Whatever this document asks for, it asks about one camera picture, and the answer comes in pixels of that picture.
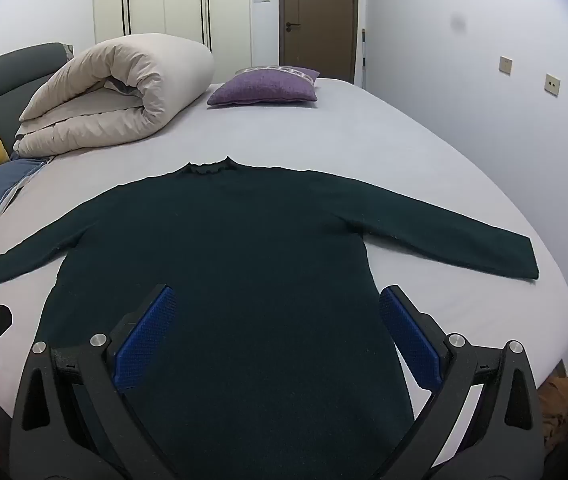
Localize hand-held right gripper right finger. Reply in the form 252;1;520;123
378;284;547;480

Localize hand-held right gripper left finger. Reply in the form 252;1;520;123
8;284;180;480

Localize dark green sweater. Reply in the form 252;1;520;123
0;156;539;480

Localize brown bag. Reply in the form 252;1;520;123
536;374;568;453

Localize grey padded headboard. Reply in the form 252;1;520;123
0;42;74;161

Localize rolled beige duvet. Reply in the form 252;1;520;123
13;33;215;158

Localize purple pillow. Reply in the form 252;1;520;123
207;66;321;107

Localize brown wooden door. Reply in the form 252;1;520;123
278;0;360;85

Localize cream wardrobe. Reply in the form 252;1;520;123
93;0;254;83

